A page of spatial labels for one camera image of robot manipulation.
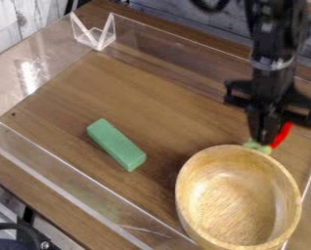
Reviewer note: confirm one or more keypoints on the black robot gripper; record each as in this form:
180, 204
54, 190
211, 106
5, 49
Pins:
271, 99

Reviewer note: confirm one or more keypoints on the red plush strawberry toy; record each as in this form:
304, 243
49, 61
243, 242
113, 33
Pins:
281, 137

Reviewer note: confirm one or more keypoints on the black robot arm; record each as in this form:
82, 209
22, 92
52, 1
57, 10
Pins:
279, 27

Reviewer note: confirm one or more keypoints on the wooden bowl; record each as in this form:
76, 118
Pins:
238, 199

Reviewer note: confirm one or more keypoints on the green rectangular block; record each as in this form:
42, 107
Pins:
117, 144

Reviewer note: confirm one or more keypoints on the clear acrylic front barrier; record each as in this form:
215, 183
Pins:
36, 169

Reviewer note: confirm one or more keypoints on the clear acrylic corner bracket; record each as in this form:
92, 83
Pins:
97, 38

